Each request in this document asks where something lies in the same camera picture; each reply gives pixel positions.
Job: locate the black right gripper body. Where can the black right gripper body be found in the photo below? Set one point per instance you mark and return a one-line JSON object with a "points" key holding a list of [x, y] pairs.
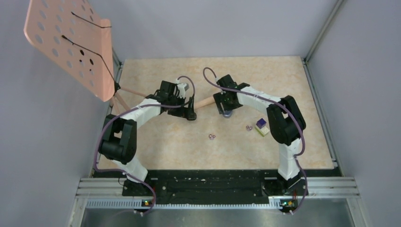
{"points": [[221, 97]]}

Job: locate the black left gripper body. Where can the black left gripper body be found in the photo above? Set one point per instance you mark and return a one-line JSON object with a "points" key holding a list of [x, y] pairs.
{"points": [[184, 112]]}

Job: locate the grey-blue oval case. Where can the grey-blue oval case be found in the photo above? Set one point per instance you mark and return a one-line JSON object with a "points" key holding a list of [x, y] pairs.
{"points": [[227, 114]]}

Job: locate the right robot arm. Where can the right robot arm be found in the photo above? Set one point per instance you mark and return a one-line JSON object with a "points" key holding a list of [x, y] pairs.
{"points": [[286, 123]]}

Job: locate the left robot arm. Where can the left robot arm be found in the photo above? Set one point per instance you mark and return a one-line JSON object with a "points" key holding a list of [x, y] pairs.
{"points": [[119, 135]]}

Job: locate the purple and green toy blocks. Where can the purple and green toy blocks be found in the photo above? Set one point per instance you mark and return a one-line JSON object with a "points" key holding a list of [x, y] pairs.
{"points": [[261, 127]]}

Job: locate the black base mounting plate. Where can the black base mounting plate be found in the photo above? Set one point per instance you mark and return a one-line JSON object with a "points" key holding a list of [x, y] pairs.
{"points": [[210, 187]]}

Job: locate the pink perforated board stand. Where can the pink perforated board stand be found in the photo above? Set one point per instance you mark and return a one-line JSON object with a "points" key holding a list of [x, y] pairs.
{"points": [[72, 36]]}

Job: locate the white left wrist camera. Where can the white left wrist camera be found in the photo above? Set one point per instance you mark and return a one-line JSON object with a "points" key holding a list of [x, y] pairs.
{"points": [[183, 87]]}

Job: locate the aluminium frame rail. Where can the aluminium frame rail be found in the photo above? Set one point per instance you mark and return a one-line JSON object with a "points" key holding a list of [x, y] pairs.
{"points": [[331, 202]]}

